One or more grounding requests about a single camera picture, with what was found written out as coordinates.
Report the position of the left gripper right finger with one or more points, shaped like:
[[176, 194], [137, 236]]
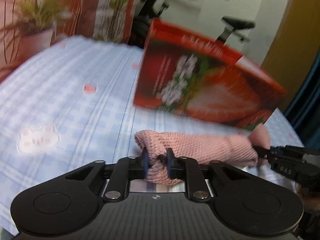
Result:
[[175, 165]]

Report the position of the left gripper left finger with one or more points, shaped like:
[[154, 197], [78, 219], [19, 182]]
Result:
[[139, 165]]

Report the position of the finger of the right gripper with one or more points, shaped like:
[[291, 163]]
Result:
[[264, 153]]

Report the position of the pink knitted cloth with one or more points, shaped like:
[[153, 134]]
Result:
[[235, 149]]

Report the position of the black sleep eye mask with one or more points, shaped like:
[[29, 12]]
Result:
[[163, 158]]

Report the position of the right hand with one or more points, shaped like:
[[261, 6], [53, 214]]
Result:
[[309, 198]]

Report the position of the teal curtain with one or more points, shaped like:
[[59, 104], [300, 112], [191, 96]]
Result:
[[303, 111]]

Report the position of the blue checked strawberry tablecloth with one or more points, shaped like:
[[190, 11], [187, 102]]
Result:
[[71, 104]]

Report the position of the red strawberry cardboard box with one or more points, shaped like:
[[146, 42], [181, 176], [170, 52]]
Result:
[[187, 74]]

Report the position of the wooden door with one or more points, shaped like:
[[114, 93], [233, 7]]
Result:
[[294, 48]]

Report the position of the tall green plant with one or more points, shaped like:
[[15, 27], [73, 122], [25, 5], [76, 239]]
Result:
[[110, 20]]

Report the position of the potted green plant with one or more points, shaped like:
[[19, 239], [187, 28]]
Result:
[[29, 45]]

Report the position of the red wire chair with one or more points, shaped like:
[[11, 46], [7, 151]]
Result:
[[28, 17]]

